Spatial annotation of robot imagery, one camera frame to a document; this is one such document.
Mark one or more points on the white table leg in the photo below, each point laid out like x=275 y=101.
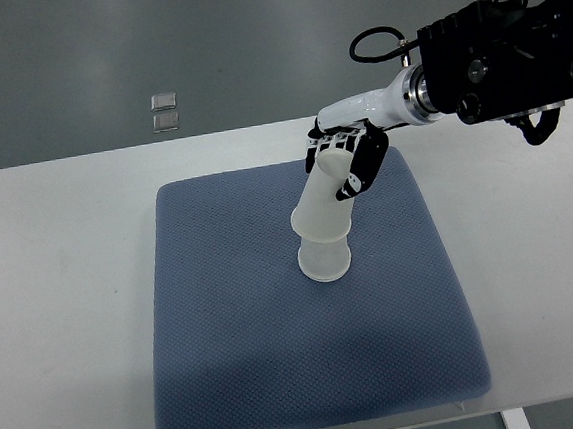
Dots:
x=515 y=419

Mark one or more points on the white paper cup on cushion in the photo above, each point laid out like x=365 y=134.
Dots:
x=324 y=262

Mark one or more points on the blue textured cushion mat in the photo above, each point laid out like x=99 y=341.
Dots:
x=244 y=340

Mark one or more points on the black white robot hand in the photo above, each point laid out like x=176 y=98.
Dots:
x=360 y=125

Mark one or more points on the white paper cup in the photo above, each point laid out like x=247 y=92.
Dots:
x=324 y=262
x=319 y=216

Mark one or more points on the upper metal floor plate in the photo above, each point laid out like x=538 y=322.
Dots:
x=163 y=101

